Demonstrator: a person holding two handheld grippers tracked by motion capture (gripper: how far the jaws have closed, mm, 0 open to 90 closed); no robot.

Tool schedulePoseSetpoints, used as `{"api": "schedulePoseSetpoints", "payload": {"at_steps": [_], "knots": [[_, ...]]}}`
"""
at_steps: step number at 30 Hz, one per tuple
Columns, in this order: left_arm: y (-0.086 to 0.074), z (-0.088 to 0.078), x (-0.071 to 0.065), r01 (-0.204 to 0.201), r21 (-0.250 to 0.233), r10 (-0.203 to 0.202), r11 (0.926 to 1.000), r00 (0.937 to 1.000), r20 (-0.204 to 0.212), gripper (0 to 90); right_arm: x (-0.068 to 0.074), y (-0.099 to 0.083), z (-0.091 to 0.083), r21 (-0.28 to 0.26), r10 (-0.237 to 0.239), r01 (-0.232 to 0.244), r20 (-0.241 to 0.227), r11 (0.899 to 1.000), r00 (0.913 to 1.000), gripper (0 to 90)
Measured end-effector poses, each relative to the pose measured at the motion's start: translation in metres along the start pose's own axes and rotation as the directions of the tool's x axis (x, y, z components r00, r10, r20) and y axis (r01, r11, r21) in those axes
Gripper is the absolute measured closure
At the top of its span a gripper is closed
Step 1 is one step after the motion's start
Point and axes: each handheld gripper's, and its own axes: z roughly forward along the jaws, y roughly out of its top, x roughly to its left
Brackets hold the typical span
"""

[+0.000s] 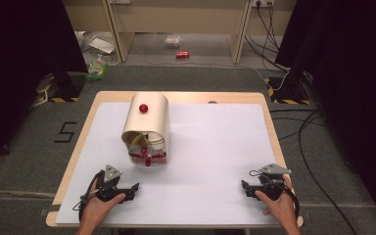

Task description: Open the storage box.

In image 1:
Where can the clear plastic container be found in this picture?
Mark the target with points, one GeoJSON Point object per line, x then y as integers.
{"type": "Point", "coordinates": [173, 40]}

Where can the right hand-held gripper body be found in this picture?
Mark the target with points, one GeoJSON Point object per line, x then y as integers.
{"type": "Point", "coordinates": [272, 184]}

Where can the white table sheet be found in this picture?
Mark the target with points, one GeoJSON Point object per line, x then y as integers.
{"type": "Point", "coordinates": [209, 147]}

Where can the white wall socket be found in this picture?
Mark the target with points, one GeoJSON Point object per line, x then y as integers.
{"type": "Point", "coordinates": [262, 2]}

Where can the cream box with red knob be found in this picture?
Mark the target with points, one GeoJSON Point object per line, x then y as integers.
{"type": "Point", "coordinates": [147, 120]}

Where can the beige wooden desk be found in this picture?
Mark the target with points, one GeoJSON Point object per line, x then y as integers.
{"type": "Point", "coordinates": [182, 16]}

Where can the green plastic bag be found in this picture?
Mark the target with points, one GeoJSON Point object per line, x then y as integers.
{"type": "Point", "coordinates": [96, 70]}

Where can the person's right hand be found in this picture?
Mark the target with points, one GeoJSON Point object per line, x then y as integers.
{"type": "Point", "coordinates": [284, 207]}

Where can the black stand base striped tape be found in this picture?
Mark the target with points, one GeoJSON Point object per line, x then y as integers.
{"type": "Point", "coordinates": [290, 93]}
{"type": "Point", "coordinates": [63, 86]}

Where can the clear plastic packaging pile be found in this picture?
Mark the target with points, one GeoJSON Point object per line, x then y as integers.
{"type": "Point", "coordinates": [101, 44]}

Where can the person's left hand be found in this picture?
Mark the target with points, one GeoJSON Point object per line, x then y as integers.
{"type": "Point", "coordinates": [96, 209]}

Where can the black curtain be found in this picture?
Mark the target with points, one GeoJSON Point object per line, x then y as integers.
{"type": "Point", "coordinates": [13, 49]}
{"type": "Point", "coordinates": [355, 65]}

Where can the red drink can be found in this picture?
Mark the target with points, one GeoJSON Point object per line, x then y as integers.
{"type": "Point", "coordinates": [182, 54]}

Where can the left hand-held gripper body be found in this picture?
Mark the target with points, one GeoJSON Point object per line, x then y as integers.
{"type": "Point", "coordinates": [111, 178]}

